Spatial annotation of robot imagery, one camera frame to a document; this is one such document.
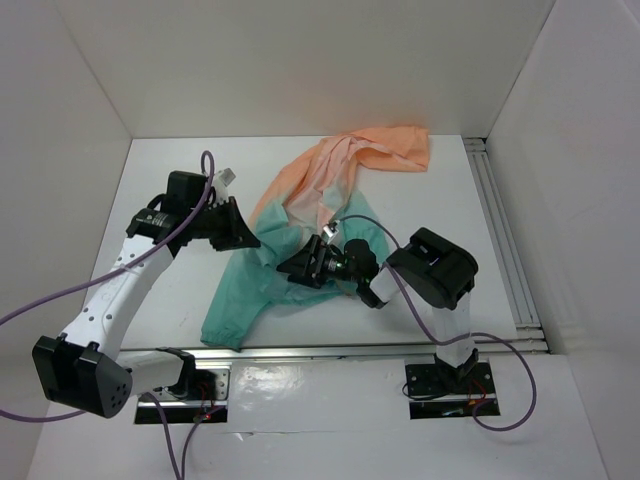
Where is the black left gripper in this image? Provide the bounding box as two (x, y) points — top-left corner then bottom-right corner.
(187, 196), (259, 251)

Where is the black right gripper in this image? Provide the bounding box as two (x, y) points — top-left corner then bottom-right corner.
(278, 233), (363, 288)

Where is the teal and orange jacket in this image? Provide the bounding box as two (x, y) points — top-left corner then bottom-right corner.
(200, 126), (430, 350)

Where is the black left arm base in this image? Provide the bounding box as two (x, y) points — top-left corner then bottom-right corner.
(122, 347), (231, 424)

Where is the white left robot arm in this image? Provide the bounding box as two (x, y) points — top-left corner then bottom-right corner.
(32, 169), (260, 418)

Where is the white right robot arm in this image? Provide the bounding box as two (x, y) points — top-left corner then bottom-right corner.
(277, 227), (479, 392)

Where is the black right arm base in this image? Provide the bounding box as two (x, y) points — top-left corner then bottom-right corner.
(401, 361), (501, 420)

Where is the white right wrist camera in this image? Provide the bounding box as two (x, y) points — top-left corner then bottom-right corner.
(321, 220), (341, 245)

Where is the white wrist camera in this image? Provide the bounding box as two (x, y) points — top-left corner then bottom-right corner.
(211, 168), (236, 204)
(321, 220), (341, 245)

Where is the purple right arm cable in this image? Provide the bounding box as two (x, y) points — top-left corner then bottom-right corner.
(333, 215), (539, 432)

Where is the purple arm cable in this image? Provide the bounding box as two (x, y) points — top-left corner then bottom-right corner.
(0, 151), (219, 480)
(333, 215), (539, 432)

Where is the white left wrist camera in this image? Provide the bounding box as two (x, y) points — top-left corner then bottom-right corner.
(211, 168), (236, 204)

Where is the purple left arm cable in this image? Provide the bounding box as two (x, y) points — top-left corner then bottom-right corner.
(0, 151), (219, 480)

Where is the aluminium front rail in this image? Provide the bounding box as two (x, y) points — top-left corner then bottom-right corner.
(119, 341), (551, 362)

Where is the aluminium side rail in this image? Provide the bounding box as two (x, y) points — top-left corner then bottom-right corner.
(463, 138), (551, 354)

